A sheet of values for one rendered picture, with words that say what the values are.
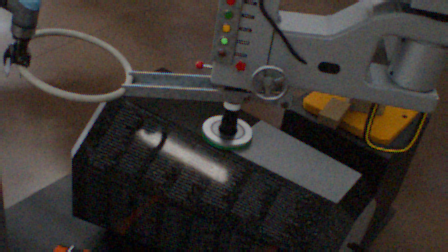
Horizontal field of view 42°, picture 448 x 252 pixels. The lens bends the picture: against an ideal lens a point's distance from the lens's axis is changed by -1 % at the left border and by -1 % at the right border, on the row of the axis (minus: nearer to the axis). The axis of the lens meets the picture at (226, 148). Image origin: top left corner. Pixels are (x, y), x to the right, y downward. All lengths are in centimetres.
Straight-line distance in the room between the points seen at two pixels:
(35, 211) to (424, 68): 213
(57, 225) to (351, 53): 183
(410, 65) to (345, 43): 26
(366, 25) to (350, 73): 19
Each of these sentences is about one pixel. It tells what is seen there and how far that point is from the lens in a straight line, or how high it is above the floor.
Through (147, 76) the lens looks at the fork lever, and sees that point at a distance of 246.
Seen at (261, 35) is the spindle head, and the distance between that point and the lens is 212.
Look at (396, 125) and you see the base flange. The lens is 306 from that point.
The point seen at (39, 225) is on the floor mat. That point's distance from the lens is 324.
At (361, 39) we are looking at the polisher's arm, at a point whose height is 145.
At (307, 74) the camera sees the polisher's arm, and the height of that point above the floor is 128.
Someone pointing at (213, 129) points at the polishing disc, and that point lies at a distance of 245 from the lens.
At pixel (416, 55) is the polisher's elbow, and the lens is 222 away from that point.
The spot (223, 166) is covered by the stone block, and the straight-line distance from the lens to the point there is 240.
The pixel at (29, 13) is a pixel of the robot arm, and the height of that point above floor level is 135.
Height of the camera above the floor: 229
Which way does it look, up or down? 36 degrees down
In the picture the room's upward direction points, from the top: 11 degrees clockwise
